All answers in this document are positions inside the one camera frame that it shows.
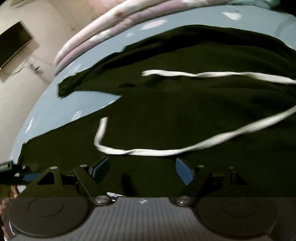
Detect wall television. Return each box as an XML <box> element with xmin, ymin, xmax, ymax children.
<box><xmin>0</xmin><ymin>21</ymin><xmax>33</xmax><ymax>70</ymax></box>

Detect folded pink purple floral quilt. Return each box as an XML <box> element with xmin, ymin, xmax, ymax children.
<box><xmin>54</xmin><ymin>0</ymin><xmax>232</xmax><ymax>67</ymax></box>

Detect black drawstring pants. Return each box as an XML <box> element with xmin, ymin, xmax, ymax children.
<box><xmin>18</xmin><ymin>24</ymin><xmax>296</xmax><ymax>200</ymax></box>

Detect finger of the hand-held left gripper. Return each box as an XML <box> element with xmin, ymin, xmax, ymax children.
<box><xmin>0</xmin><ymin>161</ymin><xmax>13</xmax><ymax>172</ymax></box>
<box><xmin>14</xmin><ymin>166</ymin><xmax>36</xmax><ymax>184</ymax></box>

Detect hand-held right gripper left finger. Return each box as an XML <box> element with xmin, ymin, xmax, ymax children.
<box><xmin>29</xmin><ymin>156</ymin><xmax>112</xmax><ymax>206</ymax></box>

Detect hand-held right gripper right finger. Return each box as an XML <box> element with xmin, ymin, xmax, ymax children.
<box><xmin>174</xmin><ymin>158</ymin><xmax>250</xmax><ymax>206</ymax></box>

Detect hanging wall cables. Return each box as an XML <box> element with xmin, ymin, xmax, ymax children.
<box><xmin>14</xmin><ymin>56</ymin><xmax>51</xmax><ymax>84</ymax></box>

